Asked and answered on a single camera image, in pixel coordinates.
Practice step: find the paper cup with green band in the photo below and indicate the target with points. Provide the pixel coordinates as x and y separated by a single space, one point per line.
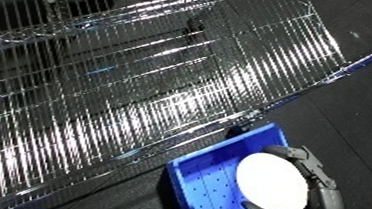
271 184

